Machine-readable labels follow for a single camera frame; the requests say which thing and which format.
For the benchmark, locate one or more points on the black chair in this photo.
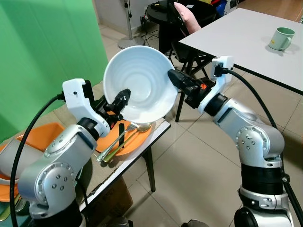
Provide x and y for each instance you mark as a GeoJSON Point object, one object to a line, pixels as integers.
{"type": "Point", "coordinates": [187, 49]}

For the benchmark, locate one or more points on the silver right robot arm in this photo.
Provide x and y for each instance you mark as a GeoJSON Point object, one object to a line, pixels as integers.
{"type": "Point", "coordinates": [251, 142]}

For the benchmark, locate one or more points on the white floor stand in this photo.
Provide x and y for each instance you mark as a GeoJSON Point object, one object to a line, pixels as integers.
{"type": "Point", "coordinates": [131, 42]}

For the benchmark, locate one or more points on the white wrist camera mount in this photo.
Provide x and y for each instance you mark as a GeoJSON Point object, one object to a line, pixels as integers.
{"type": "Point", "coordinates": [222, 75]}
{"type": "Point", "coordinates": [80, 101]}

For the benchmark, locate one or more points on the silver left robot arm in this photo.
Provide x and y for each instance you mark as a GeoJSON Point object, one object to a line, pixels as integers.
{"type": "Point", "coordinates": [57, 165]}

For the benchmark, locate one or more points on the green backdrop screen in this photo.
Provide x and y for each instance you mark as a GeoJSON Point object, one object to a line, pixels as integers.
{"type": "Point", "coordinates": [47, 52]}

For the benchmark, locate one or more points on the gold spoon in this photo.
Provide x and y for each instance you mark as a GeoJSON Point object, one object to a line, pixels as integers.
{"type": "Point", "coordinates": [143, 126]}

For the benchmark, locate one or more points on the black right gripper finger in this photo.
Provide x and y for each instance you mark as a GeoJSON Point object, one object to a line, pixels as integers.
{"type": "Point", "coordinates": [177, 78]}

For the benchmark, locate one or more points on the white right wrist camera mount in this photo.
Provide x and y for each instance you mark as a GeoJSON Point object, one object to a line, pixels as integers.
{"type": "Point", "coordinates": [222, 75]}

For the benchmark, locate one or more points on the large white ceramic bowl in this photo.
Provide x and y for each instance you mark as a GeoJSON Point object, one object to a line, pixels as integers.
{"type": "Point", "coordinates": [142, 75]}

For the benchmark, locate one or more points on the white dining table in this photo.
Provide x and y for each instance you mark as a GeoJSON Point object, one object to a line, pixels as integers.
{"type": "Point", "coordinates": [236, 38]}

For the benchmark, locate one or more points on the brown cardboard box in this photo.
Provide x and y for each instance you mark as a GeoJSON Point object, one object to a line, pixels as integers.
{"type": "Point", "coordinates": [111, 201]}

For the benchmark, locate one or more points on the black cutlery piece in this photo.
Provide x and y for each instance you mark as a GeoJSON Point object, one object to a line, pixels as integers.
{"type": "Point", "coordinates": [121, 130]}

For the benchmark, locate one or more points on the pink cushion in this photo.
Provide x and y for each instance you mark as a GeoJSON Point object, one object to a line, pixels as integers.
{"type": "Point", "coordinates": [188, 19]}

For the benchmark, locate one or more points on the light green mug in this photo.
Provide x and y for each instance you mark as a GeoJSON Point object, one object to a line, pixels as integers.
{"type": "Point", "coordinates": [280, 40]}

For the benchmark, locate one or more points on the blue storage bin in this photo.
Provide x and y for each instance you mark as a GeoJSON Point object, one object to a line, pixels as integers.
{"type": "Point", "coordinates": [218, 7]}

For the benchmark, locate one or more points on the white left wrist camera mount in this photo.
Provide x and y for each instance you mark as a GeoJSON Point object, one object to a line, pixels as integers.
{"type": "Point", "coordinates": [80, 101]}

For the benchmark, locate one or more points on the orange plate with cutlery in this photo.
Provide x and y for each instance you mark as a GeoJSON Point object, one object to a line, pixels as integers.
{"type": "Point", "coordinates": [132, 142]}

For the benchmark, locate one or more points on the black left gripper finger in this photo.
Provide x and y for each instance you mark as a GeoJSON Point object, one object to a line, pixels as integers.
{"type": "Point", "coordinates": [123, 98]}

